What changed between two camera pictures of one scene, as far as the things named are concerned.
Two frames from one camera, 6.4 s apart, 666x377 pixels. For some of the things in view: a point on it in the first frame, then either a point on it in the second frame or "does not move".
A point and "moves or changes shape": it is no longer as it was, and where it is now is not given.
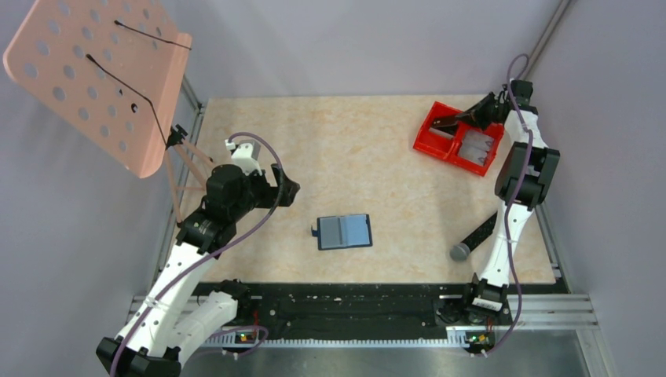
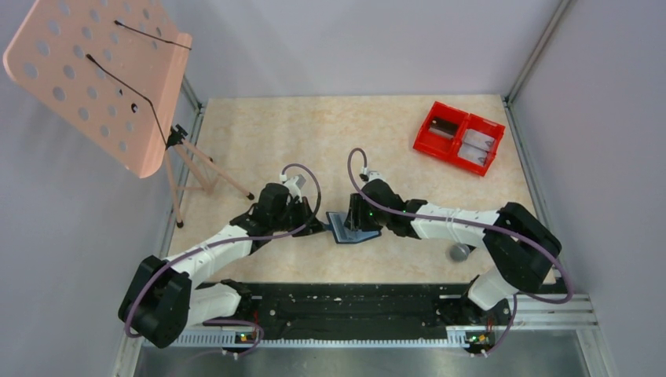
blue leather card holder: x=343 y=232 moves or changes shape
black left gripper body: x=261 y=194 to x=294 y=215
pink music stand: x=111 y=70 does not move
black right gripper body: x=485 y=112 to x=365 y=217
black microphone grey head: x=460 y=252 does not move
